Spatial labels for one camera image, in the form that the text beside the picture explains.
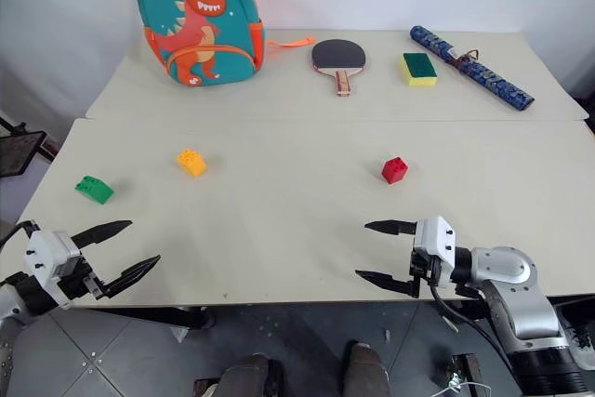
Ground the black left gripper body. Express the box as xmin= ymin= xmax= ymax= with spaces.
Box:
xmin=55 ymin=255 xmax=109 ymax=301

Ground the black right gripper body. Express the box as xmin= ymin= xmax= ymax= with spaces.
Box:
xmin=407 ymin=247 xmax=443 ymax=298

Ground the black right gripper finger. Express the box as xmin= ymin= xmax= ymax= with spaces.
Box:
xmin=364 ymin=218 xmax=417 ymax=238
xmin=354 ymin=269 xmax=416 ymax=298

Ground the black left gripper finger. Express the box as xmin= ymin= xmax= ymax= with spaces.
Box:
xmin=69 ymin=219 xmax=134 ymax=251
xmin=95 ymin=254 xmax=162 ymax=301

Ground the green toy block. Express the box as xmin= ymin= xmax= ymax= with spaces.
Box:
xmin=73 ymin=174 xmax=116 ymax=206

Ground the red toy block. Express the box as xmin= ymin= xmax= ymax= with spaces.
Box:
xmin=380 ymin=155 xmax=411 ymax=185

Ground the dark rounded shape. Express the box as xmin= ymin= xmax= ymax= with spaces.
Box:
xmin=217 ymin=351 xmax=281 ymax=397
xmin=344 ymin=339 xmax=392 ymax=397

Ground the brown foot platform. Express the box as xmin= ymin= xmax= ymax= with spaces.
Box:
xmin=192 ymin=375 xmax=225 ymax=397
xmin=446 ymin=353 xmax=485 ymax=397

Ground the yellow toy block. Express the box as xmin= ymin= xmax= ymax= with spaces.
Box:
xmin=177 ymin=148 xmax=208 ymax=179

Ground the black mesh metal stand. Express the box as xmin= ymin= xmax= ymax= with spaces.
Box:
xmin=0 ymin=122 xmax=60 ymax=179

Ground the black tray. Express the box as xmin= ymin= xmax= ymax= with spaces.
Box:
xmin=547 ymin=296 xmax=595 ymax=371

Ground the yellow green sponge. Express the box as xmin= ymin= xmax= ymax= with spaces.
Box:
xmin=401 ymin=51 xmax=440 ymax=88

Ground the blue patterned rolled mat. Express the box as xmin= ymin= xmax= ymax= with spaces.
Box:
xmin=409 ymin=24 xmax=536 ymax=114

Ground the black table tennis paddle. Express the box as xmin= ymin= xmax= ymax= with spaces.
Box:
xmin=310 ymin=38 xmax=368 ymax=99

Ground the teal dinosaur backpack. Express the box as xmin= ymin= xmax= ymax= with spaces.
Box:
xmin=134 ymin=0 xmax=318 ymax=88

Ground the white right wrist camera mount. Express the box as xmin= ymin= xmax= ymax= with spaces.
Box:
xmin=412 ymin=215 xmax=459 ymax=290

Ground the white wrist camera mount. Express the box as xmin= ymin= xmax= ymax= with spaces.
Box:
xmin=23 ymin=229 xmax=84 ymax=297
xmin=412 ymin=215 xmax=459 ymax=290

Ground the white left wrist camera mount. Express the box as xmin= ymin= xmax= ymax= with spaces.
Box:
xmin=23 ymin=229 xmax=84 ymax=297

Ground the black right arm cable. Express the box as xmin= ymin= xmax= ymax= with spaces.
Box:
xmin=428 ymin=282 xmax=518 ymax=371

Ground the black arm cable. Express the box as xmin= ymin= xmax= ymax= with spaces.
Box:
xmin=428 ymin=282 xmax=518 ymax=371
xmin=0 ymin=219 xmax=42 ymax=250

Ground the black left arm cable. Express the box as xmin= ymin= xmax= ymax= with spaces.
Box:
xmin=0 ymin=219 xmax=42 ymax=250

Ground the thin white cable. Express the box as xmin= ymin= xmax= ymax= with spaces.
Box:
xmin=444 ymin=378 xmax=493 ymax=397

